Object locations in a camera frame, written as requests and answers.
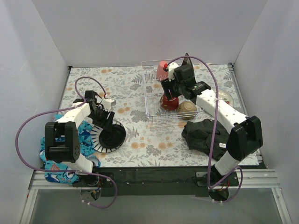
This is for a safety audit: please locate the blue patterned cloth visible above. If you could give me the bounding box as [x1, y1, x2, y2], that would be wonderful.
[40, 114, 100, 186]

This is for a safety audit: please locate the black base bar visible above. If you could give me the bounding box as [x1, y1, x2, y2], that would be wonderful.
[70, 166, 267, 198]

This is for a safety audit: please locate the white wire dish rack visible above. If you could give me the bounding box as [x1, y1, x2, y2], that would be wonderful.
[141, 60, 203, 123]

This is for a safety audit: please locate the pink plastic cup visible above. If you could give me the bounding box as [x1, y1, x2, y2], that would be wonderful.
[156, 61, 168, 81]

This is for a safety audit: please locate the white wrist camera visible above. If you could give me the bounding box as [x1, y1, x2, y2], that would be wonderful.
[100, 98, 116, 111]
[166, 62, 179, 81]

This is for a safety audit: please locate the striped white round plate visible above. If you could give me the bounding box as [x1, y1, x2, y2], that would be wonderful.
[90, 120, 126, 154]

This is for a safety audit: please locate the black striped cloth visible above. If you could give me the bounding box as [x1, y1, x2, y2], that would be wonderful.
[182, 119, 229, 161]

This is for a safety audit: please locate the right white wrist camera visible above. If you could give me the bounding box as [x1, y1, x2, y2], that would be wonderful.
[166, 62, 179, 81]

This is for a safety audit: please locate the clear glass plate on striped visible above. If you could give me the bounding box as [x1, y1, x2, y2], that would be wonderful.
[90, 126, 108, 151]

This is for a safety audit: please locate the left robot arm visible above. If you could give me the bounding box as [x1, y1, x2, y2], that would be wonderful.
[42, 91, 115, 187]

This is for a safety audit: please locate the black floral square plate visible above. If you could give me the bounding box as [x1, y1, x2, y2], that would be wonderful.
[181, 53, 195, 80]

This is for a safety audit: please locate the floral tablecloth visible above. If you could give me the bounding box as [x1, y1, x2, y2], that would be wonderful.
[55, 63, 263, 168]

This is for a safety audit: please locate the red floral bowl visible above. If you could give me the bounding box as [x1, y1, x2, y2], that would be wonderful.
[159, 95, 179, 111]

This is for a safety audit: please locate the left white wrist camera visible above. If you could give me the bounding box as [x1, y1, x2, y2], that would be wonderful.
[100, 98, 116, 111]

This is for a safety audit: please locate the strawberry pattern white plate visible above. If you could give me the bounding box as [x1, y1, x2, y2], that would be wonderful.
[216, 90, 235, 107]

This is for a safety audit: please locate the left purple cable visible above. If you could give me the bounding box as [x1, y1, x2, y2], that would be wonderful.
[16, 77, 117, 209]

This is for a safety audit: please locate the black round plate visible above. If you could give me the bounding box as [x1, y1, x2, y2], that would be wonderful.
[105, 125, 126, 151]

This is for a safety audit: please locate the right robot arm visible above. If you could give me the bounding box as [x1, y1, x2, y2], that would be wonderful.
[161, 63, 263, 188]

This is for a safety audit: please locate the beige bowl black inside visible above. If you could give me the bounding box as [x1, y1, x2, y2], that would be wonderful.
[177, 101, 197, 120]

